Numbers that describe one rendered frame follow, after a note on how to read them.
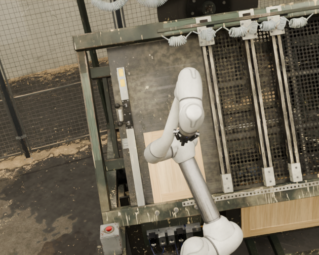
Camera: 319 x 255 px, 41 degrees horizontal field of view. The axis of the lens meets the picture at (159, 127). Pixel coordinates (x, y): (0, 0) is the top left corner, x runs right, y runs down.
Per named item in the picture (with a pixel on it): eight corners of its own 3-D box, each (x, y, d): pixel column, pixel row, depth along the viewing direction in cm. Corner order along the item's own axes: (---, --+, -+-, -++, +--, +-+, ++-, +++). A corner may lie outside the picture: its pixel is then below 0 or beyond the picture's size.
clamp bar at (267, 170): (261, 185, 294) (271, 190, 270) (235, 15, 293) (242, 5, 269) (275, 183, 294) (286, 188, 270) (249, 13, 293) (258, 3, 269)
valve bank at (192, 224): (146, 263, 288) (141, 238, 276) (145, 247, 300) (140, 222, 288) (219, 251, 289) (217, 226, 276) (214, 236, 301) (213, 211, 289)
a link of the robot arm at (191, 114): (202, 134, 189) (200, 107, 194) (207, 122, 175) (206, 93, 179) (177, 134, 189) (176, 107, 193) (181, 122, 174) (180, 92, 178)
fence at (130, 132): (137, 205, 293) (137, 206, 289) (117, 69, 292) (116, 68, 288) (145, 204, 293) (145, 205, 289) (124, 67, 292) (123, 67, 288)
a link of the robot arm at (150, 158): (144, 142, 226) (165, 132, 232) (135, 151, 243) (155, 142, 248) (155, 164, 224) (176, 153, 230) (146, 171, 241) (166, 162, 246)
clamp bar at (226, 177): (220, 192, 293) (226, 198, 269) (194, 22, 292) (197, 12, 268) (234, 189, 294) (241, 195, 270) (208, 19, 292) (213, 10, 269)
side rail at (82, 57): (103, 209, 298) (101, 212, 287) (79, 53, 297) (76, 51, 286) (111, 208, 298) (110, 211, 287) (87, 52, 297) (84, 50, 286)
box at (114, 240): (105, 257, 273) (99, 238, 264) (105, 244, 284) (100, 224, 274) (123, 254, 274) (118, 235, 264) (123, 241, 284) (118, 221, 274)
